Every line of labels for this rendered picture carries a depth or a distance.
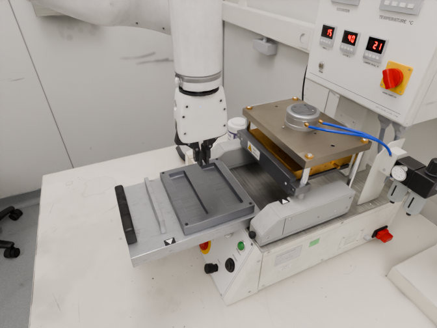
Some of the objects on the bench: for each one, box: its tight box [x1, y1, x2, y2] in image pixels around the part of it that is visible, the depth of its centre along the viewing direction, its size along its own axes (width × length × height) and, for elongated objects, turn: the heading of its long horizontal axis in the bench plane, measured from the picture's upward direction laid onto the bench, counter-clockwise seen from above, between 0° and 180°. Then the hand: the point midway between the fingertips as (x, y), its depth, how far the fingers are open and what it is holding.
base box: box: [223, 196, 406, 306], centre depth 83 cm, size 54×38×17 cm
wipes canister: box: [228, 117, 245, 141], centre depth 119 cm, size 9×9×15 cm
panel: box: [197, 228, 256, 299], centre depth 76 cm, size 2×30×19 cm, turn 24°
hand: (201, 154), depth 61 cm, fingers closed
